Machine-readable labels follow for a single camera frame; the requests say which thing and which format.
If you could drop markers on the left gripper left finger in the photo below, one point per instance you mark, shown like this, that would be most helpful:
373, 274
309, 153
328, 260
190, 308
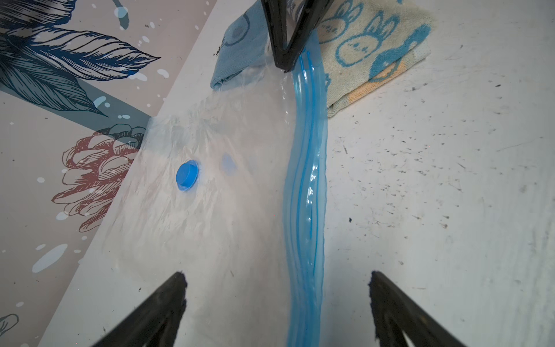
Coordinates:
156, 321

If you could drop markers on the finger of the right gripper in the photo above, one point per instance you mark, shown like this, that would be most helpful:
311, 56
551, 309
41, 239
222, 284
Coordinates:
289, 37

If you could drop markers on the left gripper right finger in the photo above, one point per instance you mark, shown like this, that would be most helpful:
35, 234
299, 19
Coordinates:
398, 319

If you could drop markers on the cream towel blue bunny print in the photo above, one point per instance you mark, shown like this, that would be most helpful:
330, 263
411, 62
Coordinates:
365, 44

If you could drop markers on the clear vacuum bag blue zipper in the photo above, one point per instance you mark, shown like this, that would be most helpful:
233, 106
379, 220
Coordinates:
232, 193

